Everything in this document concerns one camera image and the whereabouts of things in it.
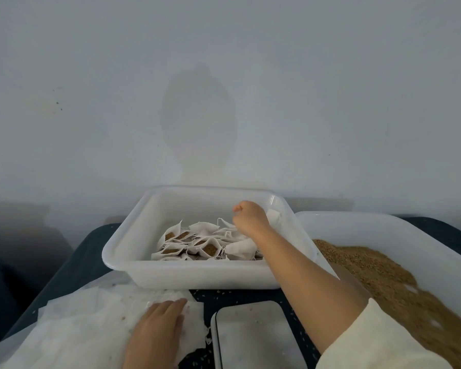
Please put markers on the person's right hand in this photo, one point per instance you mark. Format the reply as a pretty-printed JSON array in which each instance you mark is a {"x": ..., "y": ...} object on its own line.
[{"x": 250, "y": 219}]

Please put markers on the person's left hand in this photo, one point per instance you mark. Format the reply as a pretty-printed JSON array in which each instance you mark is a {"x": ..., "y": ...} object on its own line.
[{"x": 155, "y": 338}]

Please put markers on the pile of white bags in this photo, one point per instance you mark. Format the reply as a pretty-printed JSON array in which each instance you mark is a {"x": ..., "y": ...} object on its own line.
[{"x": 77, "y": 334}]

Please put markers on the white plastic tub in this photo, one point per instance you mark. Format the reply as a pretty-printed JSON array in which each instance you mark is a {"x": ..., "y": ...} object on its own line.
[{"x": 138, "y": 257}]

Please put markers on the brown grain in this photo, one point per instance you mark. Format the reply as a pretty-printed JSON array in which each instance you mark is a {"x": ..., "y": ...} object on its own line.
[{"x": 399, "y": 288}]

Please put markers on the white tray of grain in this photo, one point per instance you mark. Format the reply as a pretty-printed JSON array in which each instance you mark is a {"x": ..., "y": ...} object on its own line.
[{"x": 438, "y": 242}]

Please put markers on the white digital kitchen scale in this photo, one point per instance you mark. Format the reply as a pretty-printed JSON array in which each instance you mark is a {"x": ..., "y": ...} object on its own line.
[{"x": 253, "y": 338}]

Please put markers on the dark blue tablecloth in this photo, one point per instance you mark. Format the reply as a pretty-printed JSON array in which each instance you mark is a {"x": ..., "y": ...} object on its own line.
[
  {"x": 8, "y": 296},
  {"x": 69, "y": 273}
]

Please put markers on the white sleeve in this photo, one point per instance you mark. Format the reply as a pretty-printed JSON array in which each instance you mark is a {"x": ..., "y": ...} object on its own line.
[{"x": 376, "y": 342}]

